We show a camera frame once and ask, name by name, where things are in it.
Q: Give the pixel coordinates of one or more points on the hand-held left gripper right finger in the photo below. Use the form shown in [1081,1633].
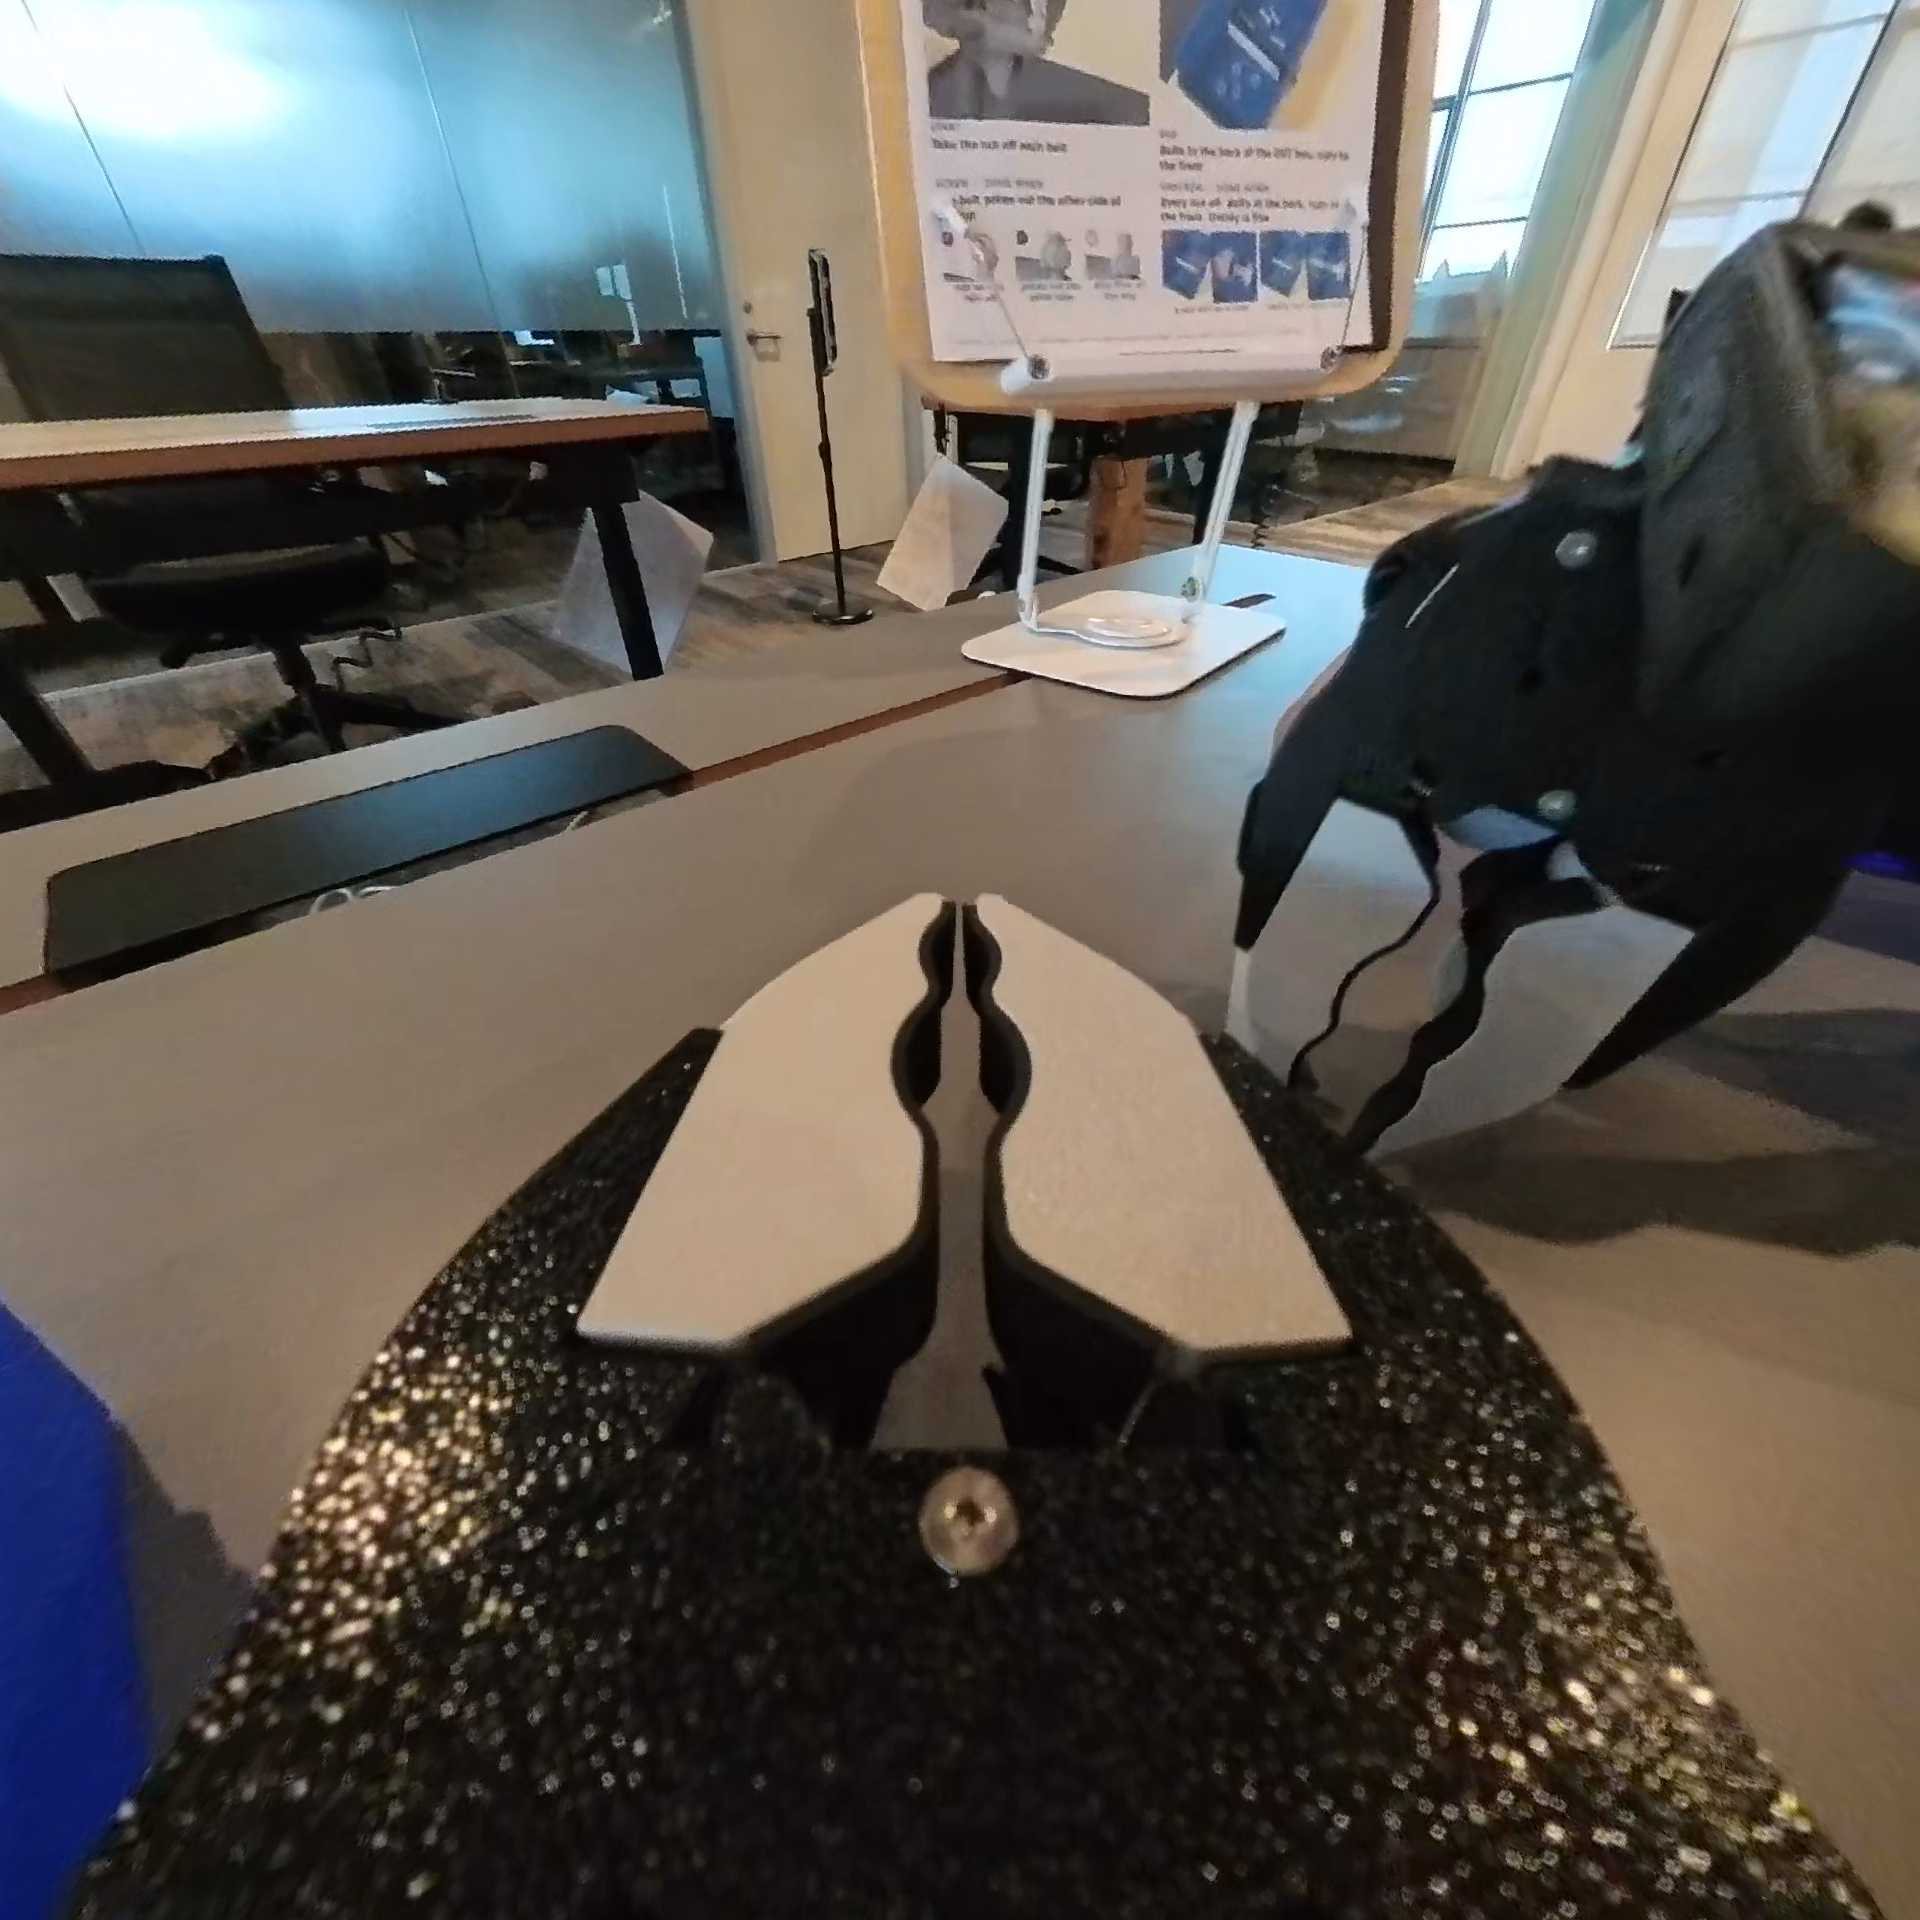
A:
[1141,1171]

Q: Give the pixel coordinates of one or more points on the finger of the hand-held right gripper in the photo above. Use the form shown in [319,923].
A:
[1244,990]
[1494,1036]

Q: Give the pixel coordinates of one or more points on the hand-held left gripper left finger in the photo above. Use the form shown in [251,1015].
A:
[780,1142]

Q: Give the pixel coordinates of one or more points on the white paper sheet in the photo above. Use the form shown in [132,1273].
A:
[630,587]
[939,525]

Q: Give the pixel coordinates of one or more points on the instruction sheet on stand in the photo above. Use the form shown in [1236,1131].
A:
[1141,388]

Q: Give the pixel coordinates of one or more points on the black floor stand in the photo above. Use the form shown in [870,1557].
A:
[821,317]

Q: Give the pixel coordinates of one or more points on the printed instruction sheet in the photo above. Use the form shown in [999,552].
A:
[1051,165]

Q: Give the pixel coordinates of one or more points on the black office chair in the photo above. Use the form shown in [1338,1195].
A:
[119,331]

